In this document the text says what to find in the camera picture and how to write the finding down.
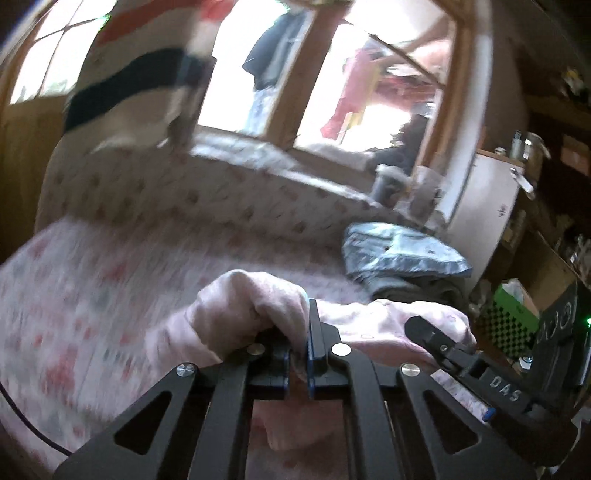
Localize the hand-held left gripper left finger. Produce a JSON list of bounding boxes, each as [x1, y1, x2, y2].
[[53, 332, 293, 480]]

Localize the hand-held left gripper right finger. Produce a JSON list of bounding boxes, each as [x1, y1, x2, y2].
[[305, 299, 504, 480]]

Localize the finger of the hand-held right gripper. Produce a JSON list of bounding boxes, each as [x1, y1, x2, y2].
[[404, 316, 476, 384]]

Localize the pink printed pants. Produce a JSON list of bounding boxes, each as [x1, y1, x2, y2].
[[144, 269, 490, 480]]

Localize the grey folded clothing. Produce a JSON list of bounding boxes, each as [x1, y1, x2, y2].
[[367, 272, 467, 305]]

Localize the green checkered box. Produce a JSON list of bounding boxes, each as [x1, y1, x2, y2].
[[480, 279, 541, 356]]

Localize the light blue folded cloth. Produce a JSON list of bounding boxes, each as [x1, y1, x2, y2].
[[342, 222, 474, 282]]

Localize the white cabinet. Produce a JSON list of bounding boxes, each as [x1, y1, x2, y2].
[[443, 150, 527, 287]]

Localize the white printed cup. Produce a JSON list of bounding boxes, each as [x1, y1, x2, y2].
[[409, 166, 451, 224]]

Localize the grey cup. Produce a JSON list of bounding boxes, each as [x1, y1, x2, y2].
[[373, 165, 407, 208]]

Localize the bear print cushion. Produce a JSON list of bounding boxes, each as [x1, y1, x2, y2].
[[34, 134, 384, 278]]

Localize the dark wooden shelf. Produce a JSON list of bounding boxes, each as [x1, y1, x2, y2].
[[522, 69, 591, 278]]

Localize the printed bed sheet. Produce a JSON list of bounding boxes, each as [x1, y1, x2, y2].
[[0, 217, 490, 480]]

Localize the pink hanging garment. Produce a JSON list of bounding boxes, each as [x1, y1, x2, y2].
[[321, 46, 384, 139]]

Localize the light hanging trousers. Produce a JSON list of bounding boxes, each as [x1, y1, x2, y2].
[[245, 85, 275, 137]]

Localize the striped hanging towel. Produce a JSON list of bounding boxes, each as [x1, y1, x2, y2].
[[62, 0, 232, 153]]

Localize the dark hanging clothes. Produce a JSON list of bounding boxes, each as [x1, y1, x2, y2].
[[242, 9, 305, 90]]

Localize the wooden door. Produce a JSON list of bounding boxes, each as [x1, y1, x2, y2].
[[0, 0, 116, 264]]

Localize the black cable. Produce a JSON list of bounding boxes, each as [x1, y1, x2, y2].
[[0, 381, 72, 457]]

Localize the wooden window frame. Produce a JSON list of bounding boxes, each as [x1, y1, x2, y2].
[[185, 0, 490, 185]]

